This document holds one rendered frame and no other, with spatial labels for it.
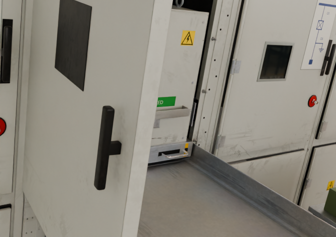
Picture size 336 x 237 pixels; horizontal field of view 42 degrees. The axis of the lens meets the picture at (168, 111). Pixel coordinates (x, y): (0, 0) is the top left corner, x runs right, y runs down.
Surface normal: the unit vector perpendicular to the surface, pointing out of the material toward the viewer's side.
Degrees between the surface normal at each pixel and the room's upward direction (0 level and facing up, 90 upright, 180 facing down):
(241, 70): 90
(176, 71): 90
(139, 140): 90
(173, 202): 0
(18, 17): 90
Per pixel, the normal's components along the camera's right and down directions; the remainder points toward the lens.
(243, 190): -0.79, 0.06
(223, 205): 0.15, -0.94
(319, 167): 0.59, 0.32
